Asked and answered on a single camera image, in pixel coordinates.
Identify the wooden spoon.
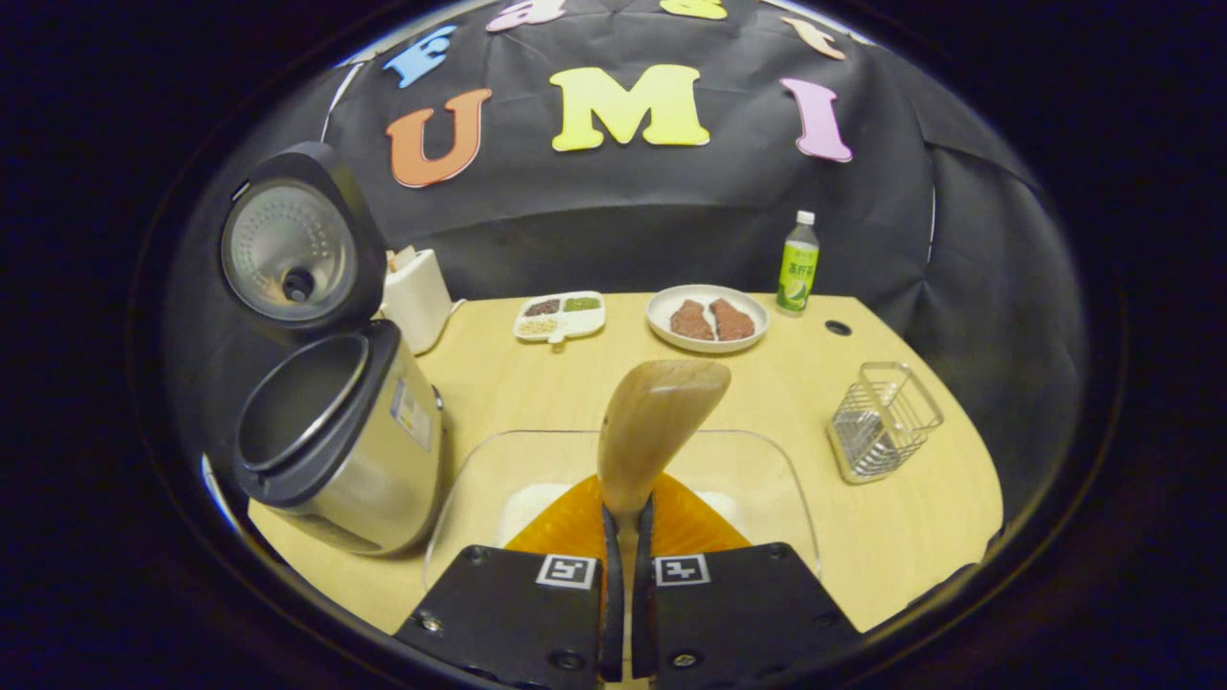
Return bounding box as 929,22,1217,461
596,359,732,683

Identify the white divided grain plate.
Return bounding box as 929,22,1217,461
513,290,607,345

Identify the clear rice container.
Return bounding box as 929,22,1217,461
422,428,822,590

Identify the round white plate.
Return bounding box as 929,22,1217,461
646,284,771,355

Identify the white toaster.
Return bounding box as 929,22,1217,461
382,245,454,356

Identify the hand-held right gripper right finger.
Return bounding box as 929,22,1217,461
631,474,864,686

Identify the brown meat piece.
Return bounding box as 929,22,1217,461
669,299,716,342
709,298,757,342

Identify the wire chopstick holder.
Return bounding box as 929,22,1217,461
826,361,945,485

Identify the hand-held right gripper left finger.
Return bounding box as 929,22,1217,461
393,474,625,686

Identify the green label drink bottle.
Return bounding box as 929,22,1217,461
776,211,822,317

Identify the dark grey rice cooker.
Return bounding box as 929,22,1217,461
219,142,448,558

